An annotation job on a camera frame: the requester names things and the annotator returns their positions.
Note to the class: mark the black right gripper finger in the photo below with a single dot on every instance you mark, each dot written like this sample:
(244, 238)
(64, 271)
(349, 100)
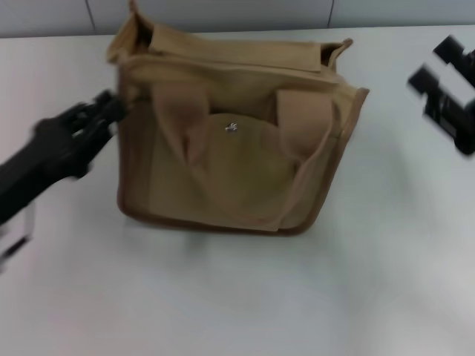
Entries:
(454, 52)
(430, 83)

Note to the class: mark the khaki canvas food bag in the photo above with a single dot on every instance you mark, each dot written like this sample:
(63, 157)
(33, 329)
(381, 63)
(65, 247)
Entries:
(230, 163)

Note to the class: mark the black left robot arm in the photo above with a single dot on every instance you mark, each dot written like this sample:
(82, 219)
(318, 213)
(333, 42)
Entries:
(22, 181)

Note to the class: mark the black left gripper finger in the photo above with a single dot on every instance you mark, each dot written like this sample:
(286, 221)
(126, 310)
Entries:
(105, 120)
(105, 103)

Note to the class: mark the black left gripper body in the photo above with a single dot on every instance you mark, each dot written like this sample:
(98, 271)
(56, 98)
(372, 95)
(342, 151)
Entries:
(63, 141)

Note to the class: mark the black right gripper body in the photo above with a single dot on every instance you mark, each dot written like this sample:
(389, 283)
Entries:
(462, 126)

